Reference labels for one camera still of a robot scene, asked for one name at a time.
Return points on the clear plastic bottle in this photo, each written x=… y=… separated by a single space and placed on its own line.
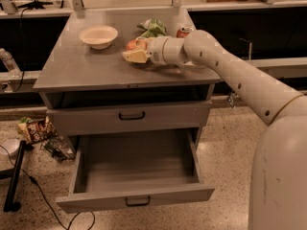
x=10 y=64

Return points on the closed grey upper drawer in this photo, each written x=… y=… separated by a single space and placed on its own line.
x=127 y=118

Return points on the orange soda can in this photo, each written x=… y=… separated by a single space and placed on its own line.
x=184 y=31

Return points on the dark snack bag on floor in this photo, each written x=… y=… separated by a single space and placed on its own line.
x=58 y=149

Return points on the green chip bag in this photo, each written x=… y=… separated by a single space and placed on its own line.
x=152 y=28

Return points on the red apple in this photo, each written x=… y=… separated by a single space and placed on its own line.
x=135 y=44

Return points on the white paper bowl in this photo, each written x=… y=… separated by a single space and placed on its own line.
x=98 y=37

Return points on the grey drawer cabinet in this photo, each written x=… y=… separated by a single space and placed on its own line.
x=76 y=75

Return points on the black stand leg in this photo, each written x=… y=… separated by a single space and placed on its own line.
x=10 y=204

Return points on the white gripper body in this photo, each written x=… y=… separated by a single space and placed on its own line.
x=155 y=51

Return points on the open grey lower drawer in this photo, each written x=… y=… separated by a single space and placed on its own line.
x=135 y=169

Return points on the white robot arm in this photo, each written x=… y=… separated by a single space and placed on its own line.
x=278 y=186

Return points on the white round dish on floor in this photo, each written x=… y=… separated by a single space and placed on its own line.
x=10 y=147

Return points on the brown snack bag on floor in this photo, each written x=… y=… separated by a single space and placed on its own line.
x=37 y=130

